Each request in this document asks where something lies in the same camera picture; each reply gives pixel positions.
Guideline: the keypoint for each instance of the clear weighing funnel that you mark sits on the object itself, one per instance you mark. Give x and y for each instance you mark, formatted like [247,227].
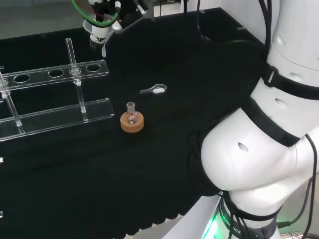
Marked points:
[157,89]

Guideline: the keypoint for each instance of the clear glass funnel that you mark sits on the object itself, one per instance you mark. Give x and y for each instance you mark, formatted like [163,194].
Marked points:
[104,51]

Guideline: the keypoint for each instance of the black bench cloth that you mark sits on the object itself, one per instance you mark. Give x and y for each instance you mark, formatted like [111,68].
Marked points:
[112,174]

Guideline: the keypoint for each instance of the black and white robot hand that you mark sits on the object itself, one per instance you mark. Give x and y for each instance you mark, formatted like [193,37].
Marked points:
[98,32]

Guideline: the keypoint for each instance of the clear round-bottom flask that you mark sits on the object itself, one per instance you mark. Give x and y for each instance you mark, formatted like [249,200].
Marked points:
[130,117]

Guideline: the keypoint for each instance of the clear acrylic funnel stand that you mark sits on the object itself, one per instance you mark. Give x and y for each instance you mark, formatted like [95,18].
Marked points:
[62,117]

